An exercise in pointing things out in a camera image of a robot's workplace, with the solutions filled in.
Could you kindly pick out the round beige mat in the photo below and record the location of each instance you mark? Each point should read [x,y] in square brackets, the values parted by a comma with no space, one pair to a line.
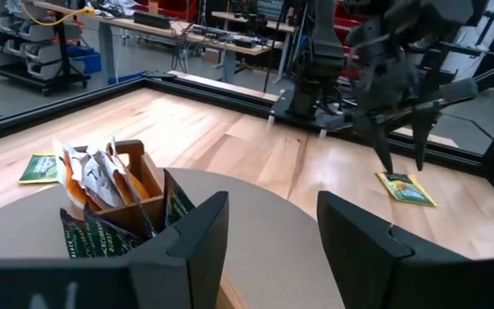
[264,240]

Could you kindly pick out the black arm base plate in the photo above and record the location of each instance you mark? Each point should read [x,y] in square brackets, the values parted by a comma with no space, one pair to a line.
[285,111]

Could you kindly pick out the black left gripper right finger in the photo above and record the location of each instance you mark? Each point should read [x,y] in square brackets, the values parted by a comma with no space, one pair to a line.
[380,274]

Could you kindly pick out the black table edge frame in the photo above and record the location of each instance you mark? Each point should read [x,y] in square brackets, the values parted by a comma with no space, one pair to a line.
[58,108]

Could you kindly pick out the wooden tea organizer box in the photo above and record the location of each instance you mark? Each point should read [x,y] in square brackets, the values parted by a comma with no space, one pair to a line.
[150,180]

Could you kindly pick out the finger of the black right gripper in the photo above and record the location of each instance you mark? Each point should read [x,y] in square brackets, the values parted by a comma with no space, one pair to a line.
[377,133]
[425,124]

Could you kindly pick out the tan cup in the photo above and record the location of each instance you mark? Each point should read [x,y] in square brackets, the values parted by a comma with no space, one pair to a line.
[153,6]

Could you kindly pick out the black drawer cabinet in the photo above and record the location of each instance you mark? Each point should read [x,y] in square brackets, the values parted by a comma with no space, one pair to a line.
[269,7]

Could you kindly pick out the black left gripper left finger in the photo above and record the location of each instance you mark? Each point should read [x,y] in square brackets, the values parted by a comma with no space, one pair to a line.
[165,279]

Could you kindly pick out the long wooden desk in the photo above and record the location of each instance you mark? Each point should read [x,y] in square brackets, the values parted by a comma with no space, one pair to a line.
[165,30]

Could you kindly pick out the black rack grey bins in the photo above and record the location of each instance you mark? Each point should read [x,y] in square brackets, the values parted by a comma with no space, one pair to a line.
[37,51]

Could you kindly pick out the black box on desk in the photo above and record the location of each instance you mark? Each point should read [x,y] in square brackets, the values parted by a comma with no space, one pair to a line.
[152,20]

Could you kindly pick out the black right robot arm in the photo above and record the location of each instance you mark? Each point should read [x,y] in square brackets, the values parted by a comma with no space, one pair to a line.
[320,56]

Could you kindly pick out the small wooden desk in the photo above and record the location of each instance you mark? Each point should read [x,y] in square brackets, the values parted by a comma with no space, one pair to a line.
[247,17]

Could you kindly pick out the green yellow citrus tea bag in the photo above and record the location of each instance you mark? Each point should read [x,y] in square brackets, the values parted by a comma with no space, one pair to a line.
[39,168]
[405,191]

